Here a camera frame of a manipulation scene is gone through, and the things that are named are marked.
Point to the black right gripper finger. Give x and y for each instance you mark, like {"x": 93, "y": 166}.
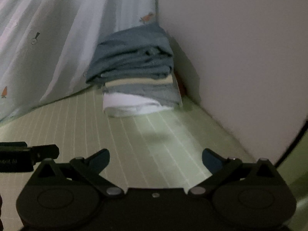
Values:
{"x": 232, "y": 172}
{"x": 78, "y": 172}

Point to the blue denim jeans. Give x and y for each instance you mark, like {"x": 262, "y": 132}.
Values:
{"x": 139, "y": 52}

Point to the white folded garment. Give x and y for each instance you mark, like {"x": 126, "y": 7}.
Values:
{"x": 126, "y": 105}

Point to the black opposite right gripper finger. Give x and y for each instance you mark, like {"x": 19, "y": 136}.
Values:
{"x": 18, "y": 157}

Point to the striped folded garment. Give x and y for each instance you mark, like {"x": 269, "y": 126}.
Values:
{"x": 165, "y": 91}

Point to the light carrot print curtain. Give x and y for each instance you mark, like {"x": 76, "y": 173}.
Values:
{"x": 47, "y": 46}

